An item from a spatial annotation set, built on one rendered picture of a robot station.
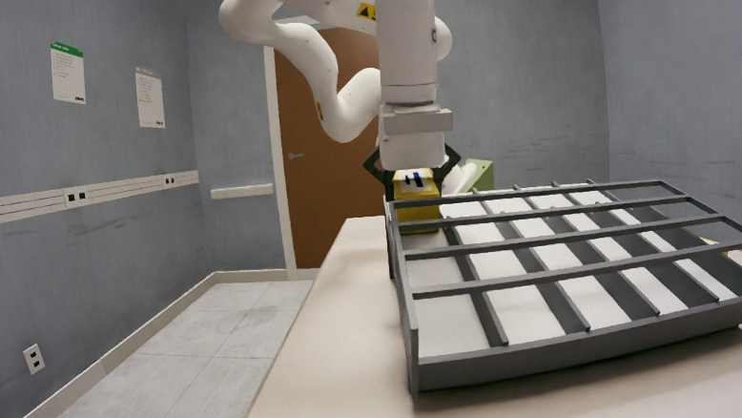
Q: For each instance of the dark grey front bar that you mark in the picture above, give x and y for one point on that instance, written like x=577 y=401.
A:
x=495 y=363

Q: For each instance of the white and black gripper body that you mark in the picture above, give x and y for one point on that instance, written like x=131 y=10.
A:
x=410 y=151

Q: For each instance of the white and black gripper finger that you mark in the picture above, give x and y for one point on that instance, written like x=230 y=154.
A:
x=440 y=173
x=385 y=177

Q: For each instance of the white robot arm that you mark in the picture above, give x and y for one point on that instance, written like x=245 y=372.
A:
x=410 y=37

